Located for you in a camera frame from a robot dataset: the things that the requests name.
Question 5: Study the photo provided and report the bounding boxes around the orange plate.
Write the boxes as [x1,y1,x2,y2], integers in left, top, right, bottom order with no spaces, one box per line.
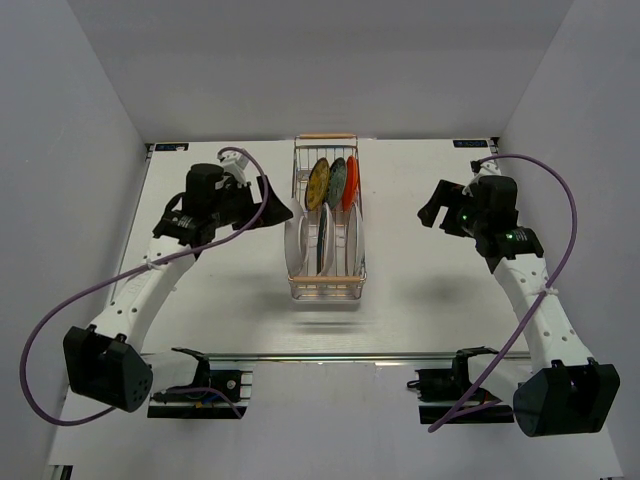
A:
[342,155,359,212]

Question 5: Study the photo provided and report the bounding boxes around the white plate teal rim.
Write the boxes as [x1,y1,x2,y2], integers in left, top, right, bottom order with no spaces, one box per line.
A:
[316,202,335,276]

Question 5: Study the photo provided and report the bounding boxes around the plain white plate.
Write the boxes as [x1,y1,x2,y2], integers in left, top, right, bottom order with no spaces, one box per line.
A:
[346,204,365,276]

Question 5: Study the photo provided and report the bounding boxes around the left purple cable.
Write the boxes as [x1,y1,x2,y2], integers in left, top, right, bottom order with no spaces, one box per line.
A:
[19,145,274,426]

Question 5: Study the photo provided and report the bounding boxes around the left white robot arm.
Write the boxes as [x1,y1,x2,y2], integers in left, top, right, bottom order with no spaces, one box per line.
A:
[63,162,293,412]

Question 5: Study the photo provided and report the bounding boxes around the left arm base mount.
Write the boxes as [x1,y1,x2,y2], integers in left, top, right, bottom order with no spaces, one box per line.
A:
[143,348,254,420]

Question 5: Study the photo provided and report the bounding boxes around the teal patterned plate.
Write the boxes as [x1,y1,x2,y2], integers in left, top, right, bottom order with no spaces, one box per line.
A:
[325,157,347,209]

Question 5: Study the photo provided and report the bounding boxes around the yellow patterned plate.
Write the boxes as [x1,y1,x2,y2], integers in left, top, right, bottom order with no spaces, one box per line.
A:
[305,157,330,211]

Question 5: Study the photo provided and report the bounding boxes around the white plate red lettering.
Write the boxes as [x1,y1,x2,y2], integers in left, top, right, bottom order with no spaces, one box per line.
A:
[284,198,309,277]

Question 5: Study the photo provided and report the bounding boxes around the blue table label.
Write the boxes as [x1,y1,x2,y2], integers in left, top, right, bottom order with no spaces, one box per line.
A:
[154,143,189,152]
[452,139,489,148]

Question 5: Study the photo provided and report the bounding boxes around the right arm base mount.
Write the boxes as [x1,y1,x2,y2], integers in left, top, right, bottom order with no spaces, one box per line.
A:
[406,347,514,425]

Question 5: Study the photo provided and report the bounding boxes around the left blue table label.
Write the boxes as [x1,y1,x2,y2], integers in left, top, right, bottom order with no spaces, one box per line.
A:
[154,143,189,152]

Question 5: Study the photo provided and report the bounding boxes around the metal wire dish rack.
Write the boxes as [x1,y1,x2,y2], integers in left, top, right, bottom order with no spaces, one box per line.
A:
[288,133,367,304]

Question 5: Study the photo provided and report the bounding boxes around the right blue table label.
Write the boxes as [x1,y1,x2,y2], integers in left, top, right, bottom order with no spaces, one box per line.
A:
[452,139,489,148]

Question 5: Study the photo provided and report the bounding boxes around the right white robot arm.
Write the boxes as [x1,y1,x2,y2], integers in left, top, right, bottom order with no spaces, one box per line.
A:
[418,175,620,437]

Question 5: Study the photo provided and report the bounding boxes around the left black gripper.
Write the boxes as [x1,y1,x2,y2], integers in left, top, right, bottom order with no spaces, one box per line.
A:
[211,176,293,232]

